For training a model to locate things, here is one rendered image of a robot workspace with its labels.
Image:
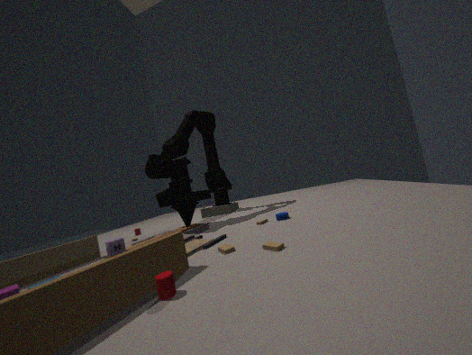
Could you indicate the blue short cylinder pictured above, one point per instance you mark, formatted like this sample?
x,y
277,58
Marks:
x,y
282,216

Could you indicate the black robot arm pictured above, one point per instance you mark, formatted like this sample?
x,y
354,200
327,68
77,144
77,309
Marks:
x,y
163,165

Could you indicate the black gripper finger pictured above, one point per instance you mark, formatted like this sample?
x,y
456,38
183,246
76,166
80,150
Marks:
x,y
180,211
188,211

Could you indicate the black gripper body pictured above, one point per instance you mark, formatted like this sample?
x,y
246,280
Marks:
x,y
189,196

